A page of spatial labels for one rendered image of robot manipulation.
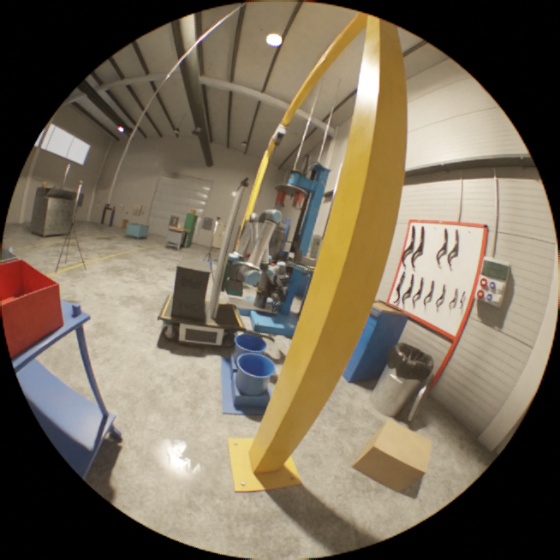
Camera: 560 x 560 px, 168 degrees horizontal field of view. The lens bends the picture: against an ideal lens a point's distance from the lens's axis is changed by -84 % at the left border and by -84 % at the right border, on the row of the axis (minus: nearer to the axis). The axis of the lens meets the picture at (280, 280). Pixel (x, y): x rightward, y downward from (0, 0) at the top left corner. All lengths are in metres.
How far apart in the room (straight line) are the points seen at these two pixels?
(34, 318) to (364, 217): 1.00
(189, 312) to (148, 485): 1.57
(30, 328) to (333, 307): 0.90
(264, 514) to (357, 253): 1.32
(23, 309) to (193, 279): 1.55
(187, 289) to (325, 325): 1.56
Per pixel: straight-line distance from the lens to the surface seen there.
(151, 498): 1.28
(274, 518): 1.30
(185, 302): 1.96
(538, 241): 2.96
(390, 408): 2.14
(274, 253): 3.07
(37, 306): 0.71
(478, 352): 2.81
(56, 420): 1.35
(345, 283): 0.53
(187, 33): 5.83
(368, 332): 2.15
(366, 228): 0.55
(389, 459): 1.45
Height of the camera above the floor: 1.24
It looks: 10 degrees down
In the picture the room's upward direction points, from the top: 16 degrees clockwise
